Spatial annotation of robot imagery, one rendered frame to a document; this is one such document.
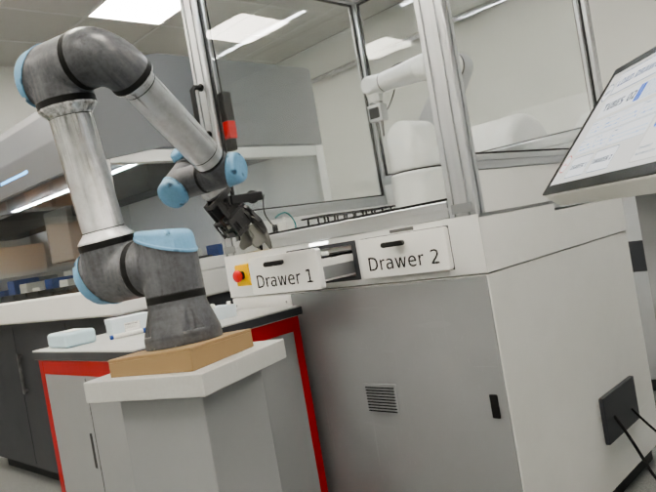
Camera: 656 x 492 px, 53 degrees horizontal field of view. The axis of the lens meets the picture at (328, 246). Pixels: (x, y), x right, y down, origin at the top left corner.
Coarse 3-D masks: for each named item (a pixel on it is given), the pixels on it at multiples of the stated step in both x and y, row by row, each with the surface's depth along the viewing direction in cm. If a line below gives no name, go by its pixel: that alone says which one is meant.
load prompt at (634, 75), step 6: (648, 60) 121; (654, 60) 118; (636, 66) 126; (642, 66) 123; (648, 66) 119; (654, 66) 116; (630, 72) 128; (636, 72) 124; (642, 72) 121; (648, 72) 117; (654, 72) 114; (624, 78) 130; (630, 78) 126; (636, 78) 122; (642, 78) 119; (618, 84) 131; (624, 84) 128; (630, 84) 124; (618, 90) 129
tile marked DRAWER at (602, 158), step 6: (618, 144) 111; (600, 150) 119; (606, 150) 116; (612, 150) 113; (594, 156) 120; (600, 156) 117; (606, 156) 114; (612, 156) 111; (594, 162) 118; (600, 162) 115; (606, 162) 112; (588, 168) 120; (594, 168) 116; (600, 168) 113
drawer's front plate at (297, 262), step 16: (272, 256) 187; (288, 256) 182; (304, 256) 178; (320, 256) 176; (256, 272) 193; (272, 272) 187; (288, 272) 183; (304, 272) 179; (320, 272) 175; (256, 288) 193; (272, 288) 188; (288, 288) 184; (304, 288) 179; (320, 288) 175
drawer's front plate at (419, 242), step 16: (368, 240) 180; (384, 240) 176; (416, 240) 169; (432, 240) 166; (448, 240) 164; (368, 256) 181; (384, 256) 177; (400, 256) 173; (416, 256) 170; (432, 256) 166; (448, 256) 163; (368, 272) 182; (384, 272) 178; (400, 272) 174; (416, 272) 170
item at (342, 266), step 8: (344, 256) 185; (352, 256) 188; (328, 264) 180; (336, 264) 182; (344, 264) 184; (352, 264) 187; (328, 272) 179; (336, 272) 182; (344, 272) 184; (352, 272) 186; (328, 280) 179
